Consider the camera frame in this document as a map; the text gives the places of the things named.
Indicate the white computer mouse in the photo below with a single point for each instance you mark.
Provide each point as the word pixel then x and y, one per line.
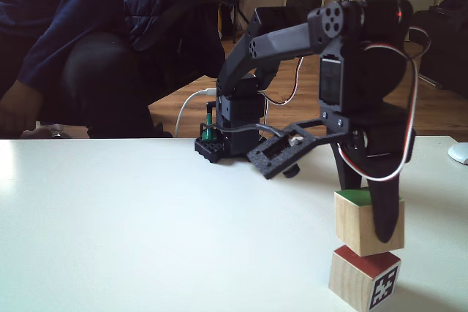
pixel 460 153

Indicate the green-topped wooden cube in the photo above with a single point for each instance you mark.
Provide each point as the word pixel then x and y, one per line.
pixel 352 224

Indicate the black sofa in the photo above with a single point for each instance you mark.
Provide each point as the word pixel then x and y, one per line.
pixel 442 41

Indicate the green table clamp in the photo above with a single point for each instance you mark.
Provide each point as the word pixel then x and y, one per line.
pixel 208 123

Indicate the person's hand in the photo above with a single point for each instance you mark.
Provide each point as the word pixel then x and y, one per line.
pixel 16 107

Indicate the person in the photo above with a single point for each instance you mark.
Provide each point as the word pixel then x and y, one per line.
pixel 109 34

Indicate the red-topped wooden marker cube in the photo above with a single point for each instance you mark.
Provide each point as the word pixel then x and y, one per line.
pixel 351 279

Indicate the black camera mount frame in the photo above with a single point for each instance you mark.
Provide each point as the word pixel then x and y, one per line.
pixel 267 166

